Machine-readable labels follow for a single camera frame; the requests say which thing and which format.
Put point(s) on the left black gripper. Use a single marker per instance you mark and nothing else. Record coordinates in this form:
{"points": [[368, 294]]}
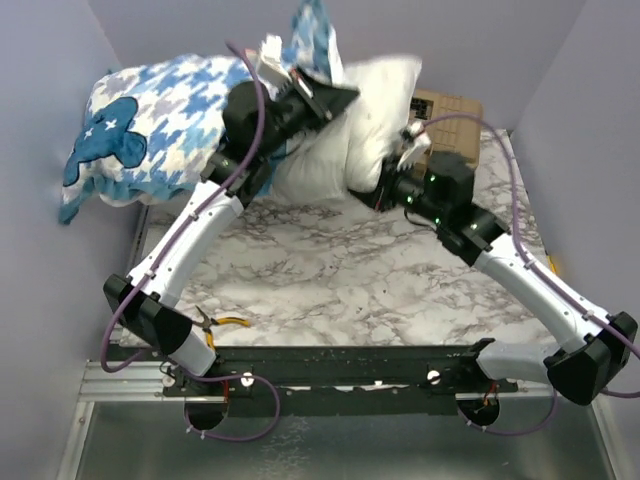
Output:
{"points": [[322, 98]]}

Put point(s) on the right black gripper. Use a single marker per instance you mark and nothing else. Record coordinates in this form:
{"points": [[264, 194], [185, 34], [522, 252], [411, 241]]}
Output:
{"points": [[387, 177]]}

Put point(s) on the white pillow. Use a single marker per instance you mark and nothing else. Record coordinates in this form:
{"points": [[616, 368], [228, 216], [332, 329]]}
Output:
{"points": [[347, 154]]}

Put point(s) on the white pillowcase blue trim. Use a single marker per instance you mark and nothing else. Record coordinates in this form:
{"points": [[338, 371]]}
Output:
{"points": [[148, 131]]}

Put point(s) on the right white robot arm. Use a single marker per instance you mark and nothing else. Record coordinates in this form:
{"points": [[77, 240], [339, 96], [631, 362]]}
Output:
{"points": [[591, 346]]}

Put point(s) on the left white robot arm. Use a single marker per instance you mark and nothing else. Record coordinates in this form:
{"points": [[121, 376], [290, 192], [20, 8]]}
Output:
{"points": [[144, 301]]}

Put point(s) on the tan plastic toolbox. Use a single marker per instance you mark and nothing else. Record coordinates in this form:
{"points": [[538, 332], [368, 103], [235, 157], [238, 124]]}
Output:
{"points": [[456, 135]]}

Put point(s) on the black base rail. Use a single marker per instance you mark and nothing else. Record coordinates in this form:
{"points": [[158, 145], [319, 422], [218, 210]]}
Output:
{"points": [[277, 381]]}

